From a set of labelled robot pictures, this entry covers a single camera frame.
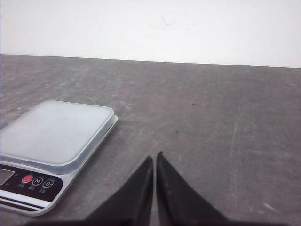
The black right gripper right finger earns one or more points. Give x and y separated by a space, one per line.
183 205

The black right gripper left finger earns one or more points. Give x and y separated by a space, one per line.
131 204

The silver digital kitchen scale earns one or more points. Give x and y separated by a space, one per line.
43 151

